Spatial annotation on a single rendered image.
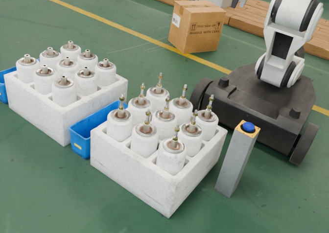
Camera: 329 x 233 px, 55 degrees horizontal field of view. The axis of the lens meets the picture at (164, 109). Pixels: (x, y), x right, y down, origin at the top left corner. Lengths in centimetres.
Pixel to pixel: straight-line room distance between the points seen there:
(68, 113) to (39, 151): 20
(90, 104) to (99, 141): 24
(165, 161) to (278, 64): 79
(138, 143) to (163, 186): 17
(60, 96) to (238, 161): 73
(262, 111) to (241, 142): 40
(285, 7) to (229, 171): 69
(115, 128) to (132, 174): 18
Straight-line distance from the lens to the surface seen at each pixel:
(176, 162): 106
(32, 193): 126
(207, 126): 122
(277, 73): 161
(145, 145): 110
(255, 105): 152
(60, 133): 138
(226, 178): 125
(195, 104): 156
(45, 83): 140
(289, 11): 141
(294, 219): 137
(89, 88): 140
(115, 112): 118
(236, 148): 115
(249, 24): 297
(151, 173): 109
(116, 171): 123
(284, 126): 147
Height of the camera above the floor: 96
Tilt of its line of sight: 35 degrees down
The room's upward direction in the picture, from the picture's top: 10 degrees clockwise
